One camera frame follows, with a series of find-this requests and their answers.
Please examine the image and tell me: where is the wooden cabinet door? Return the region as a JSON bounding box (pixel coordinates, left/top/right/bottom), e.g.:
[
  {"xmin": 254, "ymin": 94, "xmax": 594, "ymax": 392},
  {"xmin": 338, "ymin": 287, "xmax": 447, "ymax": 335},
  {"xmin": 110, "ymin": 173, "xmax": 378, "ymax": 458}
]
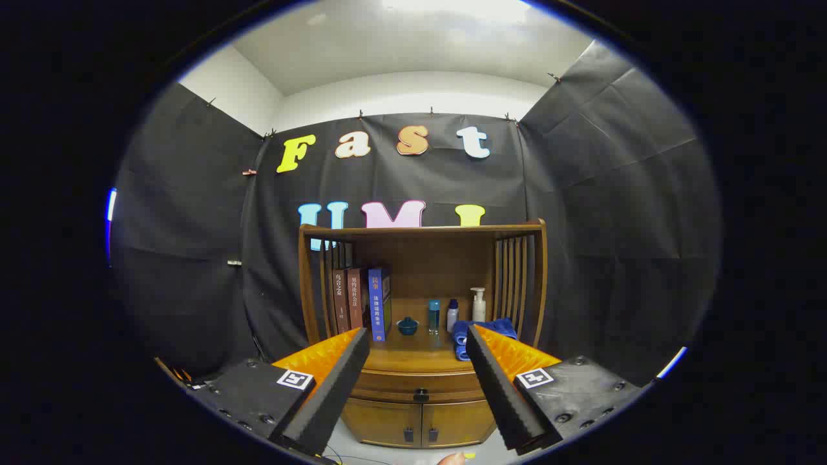
[
  {"xmin": 421, "ymin": 400, "xmax": 497, "ymax": 448},
  {"xmin": 341, "ymin": 397, "xmax": 422, "ymax": 448}
]

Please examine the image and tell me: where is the blue folded towel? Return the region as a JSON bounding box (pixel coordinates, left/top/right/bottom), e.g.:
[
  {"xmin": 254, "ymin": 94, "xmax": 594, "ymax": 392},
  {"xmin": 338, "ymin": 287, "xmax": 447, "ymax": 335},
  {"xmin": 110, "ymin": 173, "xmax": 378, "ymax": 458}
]
[{"xmin": 452, "ymin": 317, "xmax": 519, "ymax": 361}]

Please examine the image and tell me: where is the blue book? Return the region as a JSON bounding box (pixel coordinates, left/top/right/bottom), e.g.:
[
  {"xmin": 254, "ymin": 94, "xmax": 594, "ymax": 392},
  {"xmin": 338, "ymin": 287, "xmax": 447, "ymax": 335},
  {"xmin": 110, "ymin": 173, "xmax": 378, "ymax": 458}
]
[{"xmin": 368, "ymin": 267, "xmax": 392, "ymax": 342}]

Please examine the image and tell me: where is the black backdrop cloth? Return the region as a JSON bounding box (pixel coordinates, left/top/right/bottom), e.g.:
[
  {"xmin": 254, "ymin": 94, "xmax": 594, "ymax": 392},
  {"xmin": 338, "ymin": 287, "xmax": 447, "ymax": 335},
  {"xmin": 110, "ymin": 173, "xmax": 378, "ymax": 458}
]
[{"xmin": 110, "ymin": 42, "xmax": 721, "ymax": 388}]

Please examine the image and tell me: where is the wooden cabinet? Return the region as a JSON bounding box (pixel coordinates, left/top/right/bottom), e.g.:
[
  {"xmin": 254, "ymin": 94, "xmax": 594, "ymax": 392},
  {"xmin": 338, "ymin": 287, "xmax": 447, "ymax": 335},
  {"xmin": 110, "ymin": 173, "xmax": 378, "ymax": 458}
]
[{"xmin": 298, "ymin": 218, "xmax": 549, "ymax": 450}]

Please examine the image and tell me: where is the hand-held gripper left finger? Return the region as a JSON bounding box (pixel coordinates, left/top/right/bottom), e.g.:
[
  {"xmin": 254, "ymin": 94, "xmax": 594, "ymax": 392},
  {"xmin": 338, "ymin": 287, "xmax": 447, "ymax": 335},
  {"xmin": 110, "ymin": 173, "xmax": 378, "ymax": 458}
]
[{"xmin": 184, "ymin": 327, "xmax": 371, "ymax": 457}]

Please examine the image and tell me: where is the black floor cable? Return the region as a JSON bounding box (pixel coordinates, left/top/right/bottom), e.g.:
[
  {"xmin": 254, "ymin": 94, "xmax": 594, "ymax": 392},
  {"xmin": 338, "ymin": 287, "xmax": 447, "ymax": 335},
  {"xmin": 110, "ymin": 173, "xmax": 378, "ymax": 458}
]
[{"xmin": 322, "ymin": 444, "xmax": 392, "ymax": 465}]

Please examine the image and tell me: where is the wooden drawer with black knob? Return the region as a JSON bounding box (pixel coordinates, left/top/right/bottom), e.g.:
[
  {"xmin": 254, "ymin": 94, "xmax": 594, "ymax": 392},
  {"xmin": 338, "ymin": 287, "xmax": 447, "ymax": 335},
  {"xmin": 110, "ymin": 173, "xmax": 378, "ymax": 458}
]
[{"xmin": 352, "ymin": 368, "xmax": 487, "ymax": 405}]

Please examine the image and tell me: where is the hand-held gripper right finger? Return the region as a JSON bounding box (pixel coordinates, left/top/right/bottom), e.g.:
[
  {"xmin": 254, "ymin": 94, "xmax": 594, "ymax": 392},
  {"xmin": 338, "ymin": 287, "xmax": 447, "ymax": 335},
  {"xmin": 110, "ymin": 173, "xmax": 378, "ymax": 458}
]
[{"xmin": 465, "ymin": 324, "xmax": 647, "ymax": 456}]

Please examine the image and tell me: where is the wooden countertop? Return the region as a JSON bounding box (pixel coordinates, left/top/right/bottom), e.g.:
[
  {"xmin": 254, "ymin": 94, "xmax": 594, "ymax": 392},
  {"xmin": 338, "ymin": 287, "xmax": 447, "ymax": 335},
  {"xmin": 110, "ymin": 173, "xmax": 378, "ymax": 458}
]
[{"xmin": 362, "ymin": 333, "xmax": 476, "ymax": 374}]

